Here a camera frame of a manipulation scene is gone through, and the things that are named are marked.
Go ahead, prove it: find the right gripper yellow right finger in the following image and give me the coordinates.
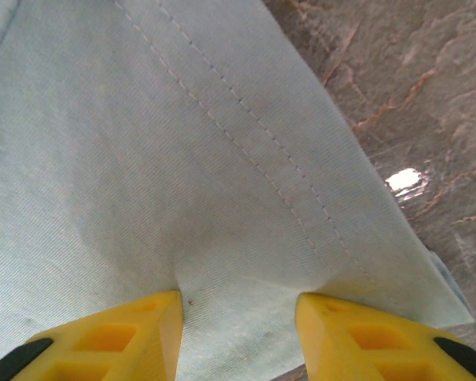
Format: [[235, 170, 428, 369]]
[[294, 292, 476, 381]]

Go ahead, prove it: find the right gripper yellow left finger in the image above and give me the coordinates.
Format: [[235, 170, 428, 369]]
[[0, 290, 184, 381]]

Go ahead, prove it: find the light blue t-shirt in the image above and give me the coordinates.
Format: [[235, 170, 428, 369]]
[[0, 0, 474, 381]]

